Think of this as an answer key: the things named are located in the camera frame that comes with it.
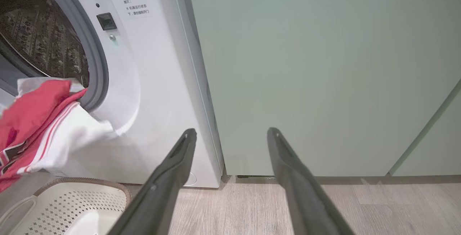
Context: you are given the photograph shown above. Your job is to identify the red and white garment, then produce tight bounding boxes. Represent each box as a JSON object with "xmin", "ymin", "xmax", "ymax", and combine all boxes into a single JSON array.
[{"xmin": 0, "ymin": 77, "xmax": 116, "ymax": 193}]

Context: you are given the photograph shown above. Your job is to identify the grey rubber door gasket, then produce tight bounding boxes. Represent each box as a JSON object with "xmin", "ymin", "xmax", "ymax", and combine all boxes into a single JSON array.
[{"xmin": 34, "ymin": 0, "xmax": 109, "ymax": 112}]

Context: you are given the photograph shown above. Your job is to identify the cream perforated laundry basket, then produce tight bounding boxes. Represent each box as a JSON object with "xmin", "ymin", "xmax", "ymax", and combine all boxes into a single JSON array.
[{"xmin": 0, "ymin": 177, "xmax": 133, "ymax": 235}]

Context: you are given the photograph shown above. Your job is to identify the pale green cabinet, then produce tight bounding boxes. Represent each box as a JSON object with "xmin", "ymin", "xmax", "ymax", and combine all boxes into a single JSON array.
[{"xmin": 185, "ymin": 0, "xmax": 461, "ymax": 177}]

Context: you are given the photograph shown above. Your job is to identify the white front-load washing machine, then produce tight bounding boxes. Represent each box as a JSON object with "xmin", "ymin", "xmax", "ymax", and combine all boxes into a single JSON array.
[{"xmin": 0, "ymin": 0, "xmax": 225, "ymax": 189}]

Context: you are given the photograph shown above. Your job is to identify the steel washing machine drum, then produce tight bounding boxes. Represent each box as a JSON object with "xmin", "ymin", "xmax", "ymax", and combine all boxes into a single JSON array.
[{"xmin": 0, "ymin": 0, "xmax": 90, "ymax": 88}]

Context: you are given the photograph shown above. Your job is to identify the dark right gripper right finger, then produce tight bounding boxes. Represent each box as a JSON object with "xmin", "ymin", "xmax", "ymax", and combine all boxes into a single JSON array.
[{"xmin": 267, "ymin": 127, "xmax": 355, "ymax": 235}]

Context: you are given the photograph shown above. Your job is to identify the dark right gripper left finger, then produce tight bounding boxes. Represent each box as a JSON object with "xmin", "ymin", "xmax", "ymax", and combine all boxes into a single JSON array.
[{"xmin": 108, "ymin": 128, "xmax": 197, "ymax": 235}]

